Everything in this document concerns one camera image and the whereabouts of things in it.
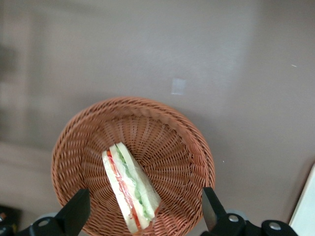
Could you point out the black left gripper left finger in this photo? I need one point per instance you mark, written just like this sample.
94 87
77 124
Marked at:
73 214

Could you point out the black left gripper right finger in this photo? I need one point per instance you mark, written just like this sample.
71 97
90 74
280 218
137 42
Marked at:
214 216

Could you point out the triangle sandwich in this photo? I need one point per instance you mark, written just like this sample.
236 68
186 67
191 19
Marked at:
129 186

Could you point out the round brown wicker basket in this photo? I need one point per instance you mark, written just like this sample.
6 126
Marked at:
172 167

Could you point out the white rectangular tray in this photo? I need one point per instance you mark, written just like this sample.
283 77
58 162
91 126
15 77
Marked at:
305 209

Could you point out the dark black object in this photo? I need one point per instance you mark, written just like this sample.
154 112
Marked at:
9 217

